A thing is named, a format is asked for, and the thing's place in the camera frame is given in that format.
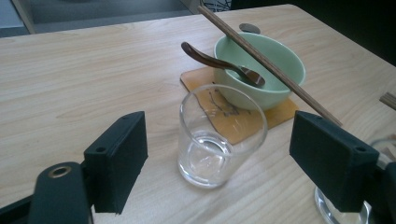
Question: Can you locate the reddish brown wooden spoon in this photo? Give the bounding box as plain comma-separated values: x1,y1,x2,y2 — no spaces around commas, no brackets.
180,41,266,89

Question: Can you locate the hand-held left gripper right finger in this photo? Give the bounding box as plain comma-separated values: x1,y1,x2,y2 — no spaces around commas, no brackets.
289,110,381,214

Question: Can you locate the white panel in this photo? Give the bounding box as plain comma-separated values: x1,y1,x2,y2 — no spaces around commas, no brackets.
0,0,30,39

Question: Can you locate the tangle of black cables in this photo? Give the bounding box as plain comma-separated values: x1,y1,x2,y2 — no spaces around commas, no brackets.
202,0,233,13

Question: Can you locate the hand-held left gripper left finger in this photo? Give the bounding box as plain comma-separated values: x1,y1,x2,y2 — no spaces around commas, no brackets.
83,110,149,216

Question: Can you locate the carved wooden trivet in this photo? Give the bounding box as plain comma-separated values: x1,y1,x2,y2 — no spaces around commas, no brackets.
180,66,300,146

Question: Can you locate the bundle of wooden chopsticks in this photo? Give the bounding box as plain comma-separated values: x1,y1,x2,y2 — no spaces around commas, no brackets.
378,91,396,112

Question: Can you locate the clear drinking glass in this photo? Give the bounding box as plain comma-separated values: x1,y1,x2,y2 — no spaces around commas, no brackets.
177,83,269,189
314,136,396,224

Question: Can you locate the green ceramic bowl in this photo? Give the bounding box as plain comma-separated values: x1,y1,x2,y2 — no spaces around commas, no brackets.
213,32,307,111

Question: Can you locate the chopstick pair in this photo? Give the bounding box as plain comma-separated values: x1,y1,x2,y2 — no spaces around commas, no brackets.
197,6,343,127

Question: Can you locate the brown wooden chopstick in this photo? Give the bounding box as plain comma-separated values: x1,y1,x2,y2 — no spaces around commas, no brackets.
198,4,344,125

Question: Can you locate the dark round table grommet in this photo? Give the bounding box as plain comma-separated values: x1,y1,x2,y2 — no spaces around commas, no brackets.
238,22,262,35

